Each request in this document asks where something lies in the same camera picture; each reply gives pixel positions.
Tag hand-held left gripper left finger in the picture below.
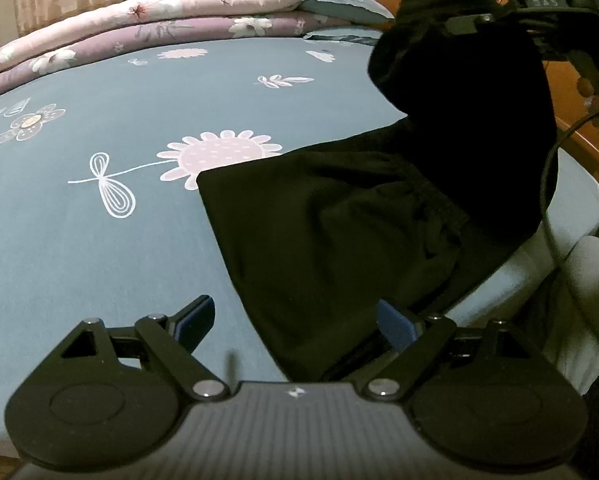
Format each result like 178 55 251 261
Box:
60 294 230 403

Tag pink floral quilt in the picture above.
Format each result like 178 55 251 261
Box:
0 0 363 81

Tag purple floral quilt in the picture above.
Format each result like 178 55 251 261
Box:
0 12 330 103

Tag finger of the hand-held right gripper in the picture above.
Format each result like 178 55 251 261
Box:
522 27 580 61
444 0 586 36

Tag teal pillow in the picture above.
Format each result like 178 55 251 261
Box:
302 27 385 48
297 0 395 26

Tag blue floral bed sheet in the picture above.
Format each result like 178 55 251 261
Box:
0 35 599 456

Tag person's grey trouser leg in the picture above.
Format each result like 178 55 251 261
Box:
519 235 599 396

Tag black pants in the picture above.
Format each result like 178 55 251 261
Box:
197 0 560 383

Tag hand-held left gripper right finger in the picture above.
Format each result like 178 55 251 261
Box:
362 299 535 402

